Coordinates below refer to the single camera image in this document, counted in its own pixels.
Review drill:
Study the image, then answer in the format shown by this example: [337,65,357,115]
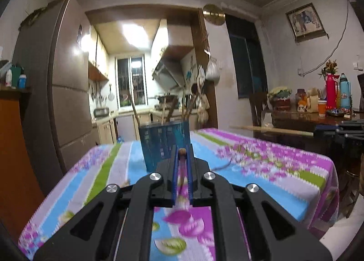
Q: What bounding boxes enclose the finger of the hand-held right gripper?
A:
[314,119,364,133]
[316,131,364,145]

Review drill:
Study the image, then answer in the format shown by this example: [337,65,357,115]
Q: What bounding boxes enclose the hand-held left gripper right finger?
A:
[186,144,333,261]

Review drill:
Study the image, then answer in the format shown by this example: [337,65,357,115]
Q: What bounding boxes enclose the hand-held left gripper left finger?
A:
[33,144,178,261]

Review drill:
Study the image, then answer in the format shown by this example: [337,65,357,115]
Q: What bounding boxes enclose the brown wooden utensil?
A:
[178,148,189,207]

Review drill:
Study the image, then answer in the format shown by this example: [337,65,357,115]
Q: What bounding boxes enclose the perforated utensil holder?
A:
[138,120,192,173]

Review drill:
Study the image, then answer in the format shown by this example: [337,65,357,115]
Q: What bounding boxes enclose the long wooden chopstick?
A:
[230,125,316,137]

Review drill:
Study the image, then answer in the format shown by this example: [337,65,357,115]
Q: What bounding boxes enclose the brown paper bag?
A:
[306,88,319,113]

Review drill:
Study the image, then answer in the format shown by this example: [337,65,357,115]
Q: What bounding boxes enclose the dark wooden table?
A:
[271,107,364,150]

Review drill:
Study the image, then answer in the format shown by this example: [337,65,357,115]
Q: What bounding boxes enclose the red thermos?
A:
[326,73,339,110]

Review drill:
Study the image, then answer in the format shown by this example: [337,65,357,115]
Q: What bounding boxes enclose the glass jar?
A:
[296,89,308,112]

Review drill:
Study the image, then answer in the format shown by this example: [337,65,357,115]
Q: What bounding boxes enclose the blue thermos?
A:
[339,73,352,109]

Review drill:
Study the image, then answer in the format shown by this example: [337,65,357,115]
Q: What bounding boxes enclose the basket of pale flowers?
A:
[269,87,293,108]

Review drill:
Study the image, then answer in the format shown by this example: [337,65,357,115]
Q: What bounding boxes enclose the orange flower bouquet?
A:
[318,60,339,79]

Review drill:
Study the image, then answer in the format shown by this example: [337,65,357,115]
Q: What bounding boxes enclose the floral striped tablecloth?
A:
[18,128,340,261]

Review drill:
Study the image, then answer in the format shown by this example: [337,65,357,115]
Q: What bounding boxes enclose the window side base cabinets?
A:
[114,113,151,143]

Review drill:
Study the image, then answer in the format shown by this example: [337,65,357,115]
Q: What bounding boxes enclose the cream hanging bags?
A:
[197,94,210,123]

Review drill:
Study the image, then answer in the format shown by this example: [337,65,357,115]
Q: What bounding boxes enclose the dark wooden chair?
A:
[250,92,274,136]

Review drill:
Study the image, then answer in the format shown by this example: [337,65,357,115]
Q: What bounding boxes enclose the wooden stick utensil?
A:
[125,93,141,126]

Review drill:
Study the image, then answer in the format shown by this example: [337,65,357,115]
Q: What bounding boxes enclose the black wok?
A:
[155,94,179,102]

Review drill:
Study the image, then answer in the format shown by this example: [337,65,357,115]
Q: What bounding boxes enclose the sink counter base cabinets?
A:
[92,117,118,145]

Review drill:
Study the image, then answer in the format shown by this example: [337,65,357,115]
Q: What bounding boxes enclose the small hanging white bag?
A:
[196,64,206,85]

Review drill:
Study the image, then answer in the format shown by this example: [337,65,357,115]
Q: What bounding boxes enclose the range hood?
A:
[152,56,185,89]

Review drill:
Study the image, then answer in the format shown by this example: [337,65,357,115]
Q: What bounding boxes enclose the dark window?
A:
[226,15,269,99]

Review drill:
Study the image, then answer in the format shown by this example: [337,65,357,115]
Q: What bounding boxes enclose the kitchen window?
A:
[115,55,148,107]

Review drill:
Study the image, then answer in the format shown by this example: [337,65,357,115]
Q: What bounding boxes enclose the white plastic bag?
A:
[205,57,221,81]

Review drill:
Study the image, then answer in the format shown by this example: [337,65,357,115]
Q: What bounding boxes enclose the framed picture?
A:
[286,3,326,40]

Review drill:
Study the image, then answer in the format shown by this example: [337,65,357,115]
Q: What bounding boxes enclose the beige cabinet above hood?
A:
[151,19,197,62]

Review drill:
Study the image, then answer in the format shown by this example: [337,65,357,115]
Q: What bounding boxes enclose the grey refrigerator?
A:
[11,0,99,187]

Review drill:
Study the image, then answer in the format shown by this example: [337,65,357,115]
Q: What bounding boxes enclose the ceiling light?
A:
[122,20,160,48]

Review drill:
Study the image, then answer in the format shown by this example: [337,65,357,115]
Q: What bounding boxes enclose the orange wooden cabinet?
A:
[0,87,46,239]

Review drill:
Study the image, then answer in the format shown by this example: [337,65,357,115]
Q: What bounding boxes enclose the green box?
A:
[11,64,23,88]

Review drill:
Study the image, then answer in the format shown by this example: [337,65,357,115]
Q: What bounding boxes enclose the dark items on refrigerator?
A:
[18,8,47,29]

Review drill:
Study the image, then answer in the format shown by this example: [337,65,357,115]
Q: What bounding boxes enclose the wall cable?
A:
[298,0,351,76]

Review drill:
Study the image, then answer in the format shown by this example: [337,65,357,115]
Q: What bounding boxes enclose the beige wall cabinets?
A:
[88,26,110,82]

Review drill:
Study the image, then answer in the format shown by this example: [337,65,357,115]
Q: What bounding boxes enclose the gold round wall clock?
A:
[202,4,226,26]

